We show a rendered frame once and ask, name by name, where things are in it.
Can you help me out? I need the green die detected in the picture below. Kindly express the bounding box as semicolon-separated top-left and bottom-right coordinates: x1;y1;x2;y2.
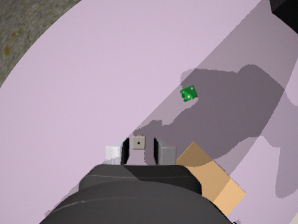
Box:
180;85;198;102

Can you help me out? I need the tan flat mat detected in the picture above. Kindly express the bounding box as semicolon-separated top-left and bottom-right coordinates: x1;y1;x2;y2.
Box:
176;142;246;216

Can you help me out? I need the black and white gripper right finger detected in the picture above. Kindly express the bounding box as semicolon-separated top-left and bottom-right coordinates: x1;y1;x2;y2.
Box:
154;138;177;165

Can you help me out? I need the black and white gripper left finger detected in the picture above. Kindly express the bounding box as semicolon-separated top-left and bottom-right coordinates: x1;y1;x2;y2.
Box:
105;137;129;165

